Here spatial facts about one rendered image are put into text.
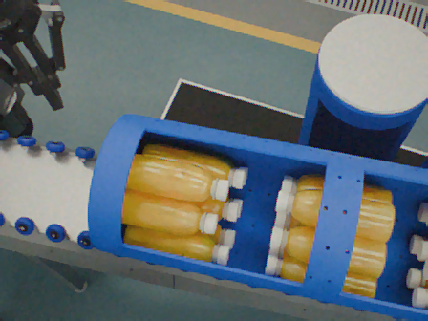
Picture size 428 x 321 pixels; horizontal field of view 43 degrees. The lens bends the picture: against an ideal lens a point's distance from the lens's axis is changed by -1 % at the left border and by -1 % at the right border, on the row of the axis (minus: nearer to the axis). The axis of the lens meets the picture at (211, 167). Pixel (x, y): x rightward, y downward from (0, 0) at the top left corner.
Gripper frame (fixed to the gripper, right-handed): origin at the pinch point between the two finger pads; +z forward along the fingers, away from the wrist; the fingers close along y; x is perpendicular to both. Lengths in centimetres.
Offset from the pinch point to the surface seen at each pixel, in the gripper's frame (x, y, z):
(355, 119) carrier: 1, 56, 50
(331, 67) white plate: 13, 56, 45
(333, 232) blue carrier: -27, 33, 27
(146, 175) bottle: -3.4, 7.5, 29.4
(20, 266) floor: 36, -56, 147
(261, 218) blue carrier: -12, 27, 53
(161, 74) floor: 100, 27, 147
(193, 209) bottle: -11.2, 13.3, 34.5
